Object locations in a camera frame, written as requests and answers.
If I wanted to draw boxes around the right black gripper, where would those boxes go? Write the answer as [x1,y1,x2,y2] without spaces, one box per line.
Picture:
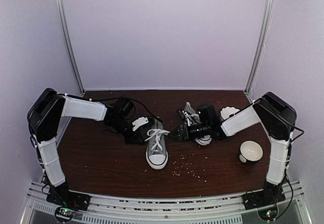
[168,122,211,141]

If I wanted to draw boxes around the grey sneaker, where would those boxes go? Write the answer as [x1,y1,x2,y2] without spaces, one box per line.
[145,119,170,170]
[184,102,212,146]

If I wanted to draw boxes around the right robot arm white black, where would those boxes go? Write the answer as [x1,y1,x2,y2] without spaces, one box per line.
[168,92,297,205]

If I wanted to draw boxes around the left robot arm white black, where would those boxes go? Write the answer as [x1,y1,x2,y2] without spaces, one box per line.
[27,88,162,206]

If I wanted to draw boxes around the white fluted ceramic bowl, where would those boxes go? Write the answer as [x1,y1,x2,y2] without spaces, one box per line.
[220,106,240,120]

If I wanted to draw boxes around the black and white bowl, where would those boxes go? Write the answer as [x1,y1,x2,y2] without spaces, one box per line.
[239,141,263,166]

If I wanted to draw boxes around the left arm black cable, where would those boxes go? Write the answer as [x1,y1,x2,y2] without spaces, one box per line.
[90,97,164,123]

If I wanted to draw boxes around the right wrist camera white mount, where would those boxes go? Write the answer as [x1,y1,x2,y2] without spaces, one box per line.
[176,109,197,126]

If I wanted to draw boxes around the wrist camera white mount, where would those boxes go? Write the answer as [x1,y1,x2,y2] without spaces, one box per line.
[176,109,197,126]
[132,117,149,131]

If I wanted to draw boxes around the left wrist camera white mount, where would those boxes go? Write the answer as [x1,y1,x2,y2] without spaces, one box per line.
[132,117,149,131]

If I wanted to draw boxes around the front aluminium rail frame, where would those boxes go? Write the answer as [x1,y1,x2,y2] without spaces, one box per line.
[21,180,311,224]

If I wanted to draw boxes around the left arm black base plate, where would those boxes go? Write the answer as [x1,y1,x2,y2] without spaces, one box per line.
[46,190,91,211]

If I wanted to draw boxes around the right aluminium frame post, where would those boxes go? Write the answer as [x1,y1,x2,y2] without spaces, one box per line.
[245,0,274,99]

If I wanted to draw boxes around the aluminium frame post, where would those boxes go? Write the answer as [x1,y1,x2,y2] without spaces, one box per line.
[56,0,85,95]
[245,0,274,99]

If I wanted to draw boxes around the left aluminium frame post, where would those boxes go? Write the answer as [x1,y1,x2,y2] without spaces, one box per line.
[56,0,85,95]

